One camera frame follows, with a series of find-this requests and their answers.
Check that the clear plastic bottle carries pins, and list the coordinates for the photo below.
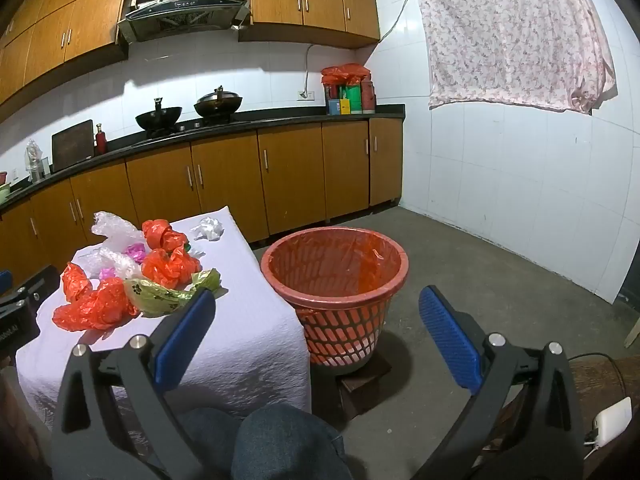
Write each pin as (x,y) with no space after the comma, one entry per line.
(34,162)

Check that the white power adapter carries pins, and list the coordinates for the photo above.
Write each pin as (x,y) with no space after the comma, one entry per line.
(612,422)

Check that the dark wooden stool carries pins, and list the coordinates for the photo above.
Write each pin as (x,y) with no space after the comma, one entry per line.
(360,385)

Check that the person's jeans leg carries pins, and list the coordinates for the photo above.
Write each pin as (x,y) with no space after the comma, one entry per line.
(280,440)

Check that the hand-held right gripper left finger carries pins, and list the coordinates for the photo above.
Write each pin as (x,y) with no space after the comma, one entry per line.
(185,330)

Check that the pink plastic bag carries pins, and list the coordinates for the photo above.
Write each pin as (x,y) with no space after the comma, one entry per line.
(135,251)

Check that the small clear plastic bag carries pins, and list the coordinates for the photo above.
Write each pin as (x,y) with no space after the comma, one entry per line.
(207,229)

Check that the green basin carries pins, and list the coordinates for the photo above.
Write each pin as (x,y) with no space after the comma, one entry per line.
(4,194)

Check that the orange bin liner bag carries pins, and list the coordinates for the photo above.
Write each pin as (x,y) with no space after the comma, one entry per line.
(372,260)

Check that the black wok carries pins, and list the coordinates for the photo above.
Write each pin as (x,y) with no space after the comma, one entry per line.
(157,119)

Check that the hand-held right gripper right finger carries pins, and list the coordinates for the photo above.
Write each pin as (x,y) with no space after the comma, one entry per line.
(450,340)

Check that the table with white cloth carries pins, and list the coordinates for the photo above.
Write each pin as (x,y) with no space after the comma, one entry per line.
(250,320)

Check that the wooden stick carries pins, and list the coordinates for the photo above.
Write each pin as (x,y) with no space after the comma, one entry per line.
(632,332)

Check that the green container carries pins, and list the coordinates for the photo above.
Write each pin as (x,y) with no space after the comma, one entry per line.
(354,100)

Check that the black countertop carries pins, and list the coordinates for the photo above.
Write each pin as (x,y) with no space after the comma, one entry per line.
(280,116)

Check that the red bottle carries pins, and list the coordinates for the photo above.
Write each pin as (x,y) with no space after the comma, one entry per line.
(101,142)

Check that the steel range hood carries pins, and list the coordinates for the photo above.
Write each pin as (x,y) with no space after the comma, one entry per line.
(187,10)

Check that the gas stove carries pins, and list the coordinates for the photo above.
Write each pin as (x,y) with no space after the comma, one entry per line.
(200,126)

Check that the red plastic waste basket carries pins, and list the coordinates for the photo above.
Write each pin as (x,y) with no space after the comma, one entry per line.
(345,325)

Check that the black pot with lid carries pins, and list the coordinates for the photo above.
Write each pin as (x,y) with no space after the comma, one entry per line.
(217,104)

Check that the wooden base cabinets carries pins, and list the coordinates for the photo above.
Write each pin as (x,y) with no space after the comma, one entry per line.
(290,170)

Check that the orange bag over containers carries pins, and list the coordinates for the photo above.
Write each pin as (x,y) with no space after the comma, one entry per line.
(345,74)

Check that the pink floral cloth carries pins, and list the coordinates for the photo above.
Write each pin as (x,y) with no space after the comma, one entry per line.
(510,35)

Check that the dark wooden bench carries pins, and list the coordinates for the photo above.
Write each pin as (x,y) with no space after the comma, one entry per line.
(595,377)

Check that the pale green printed plastic bag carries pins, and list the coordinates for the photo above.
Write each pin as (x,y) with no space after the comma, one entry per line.
(155,295)

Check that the wall socket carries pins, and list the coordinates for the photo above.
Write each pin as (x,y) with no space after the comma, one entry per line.
(306,95)

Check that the dark cutting board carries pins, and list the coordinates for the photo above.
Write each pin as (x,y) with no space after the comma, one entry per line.
(72,146)

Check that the orange plastic bag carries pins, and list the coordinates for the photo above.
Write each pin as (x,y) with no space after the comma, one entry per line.
(75,282)
(160,232)
(170,267)
(100,305)

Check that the drinking glass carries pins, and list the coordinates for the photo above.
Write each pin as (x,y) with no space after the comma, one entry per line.
(45,167)

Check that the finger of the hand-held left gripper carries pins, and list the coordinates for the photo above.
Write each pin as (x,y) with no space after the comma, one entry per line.
(5,281)
(37,282)

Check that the clear bubble wrap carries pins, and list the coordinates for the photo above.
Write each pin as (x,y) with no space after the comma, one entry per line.
(112,227)

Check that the wooden wall cabinet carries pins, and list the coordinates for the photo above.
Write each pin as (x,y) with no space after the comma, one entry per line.
(310,0)
(60,35)

